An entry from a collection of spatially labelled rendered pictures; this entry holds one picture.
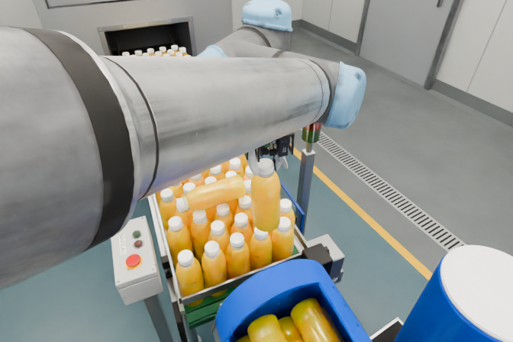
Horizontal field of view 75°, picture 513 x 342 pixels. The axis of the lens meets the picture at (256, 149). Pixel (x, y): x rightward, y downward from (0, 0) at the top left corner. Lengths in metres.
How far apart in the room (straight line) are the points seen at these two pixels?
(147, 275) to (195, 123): 0.78
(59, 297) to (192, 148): 2.24
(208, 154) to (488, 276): 1.02
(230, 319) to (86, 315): 1.58
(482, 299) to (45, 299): 2.14
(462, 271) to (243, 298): 0.63
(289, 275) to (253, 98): 0.55
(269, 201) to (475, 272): 0.62
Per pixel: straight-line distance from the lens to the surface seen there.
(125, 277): 0.94
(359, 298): 2.18
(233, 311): 0.75
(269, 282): 0.72
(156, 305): 1.21
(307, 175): 1.29
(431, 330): 1.18
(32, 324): 2.37
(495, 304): 1.10
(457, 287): 1.08
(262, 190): 0.75
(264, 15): 0.50
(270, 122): 0.24
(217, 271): 0.97
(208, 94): 0.18
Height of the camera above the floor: 1.85
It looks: 38 degrees down
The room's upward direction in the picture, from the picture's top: straight up
